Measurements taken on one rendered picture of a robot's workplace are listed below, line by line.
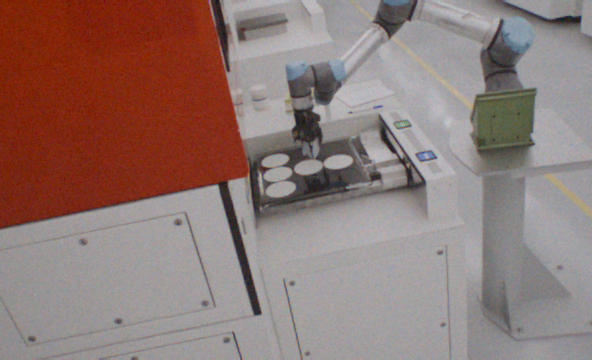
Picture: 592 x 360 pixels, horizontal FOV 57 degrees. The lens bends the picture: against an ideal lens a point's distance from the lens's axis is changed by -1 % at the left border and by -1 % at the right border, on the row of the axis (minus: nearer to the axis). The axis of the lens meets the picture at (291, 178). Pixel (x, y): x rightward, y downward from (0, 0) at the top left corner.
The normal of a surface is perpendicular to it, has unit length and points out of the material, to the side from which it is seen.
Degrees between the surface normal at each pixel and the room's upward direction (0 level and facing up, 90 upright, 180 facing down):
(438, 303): 90
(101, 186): 90
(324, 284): 90
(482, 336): 0
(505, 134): 90
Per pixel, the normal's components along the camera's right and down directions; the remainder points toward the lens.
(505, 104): -0.10, 0.50
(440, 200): 0.11, 0.47
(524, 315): -0.17, -0.86
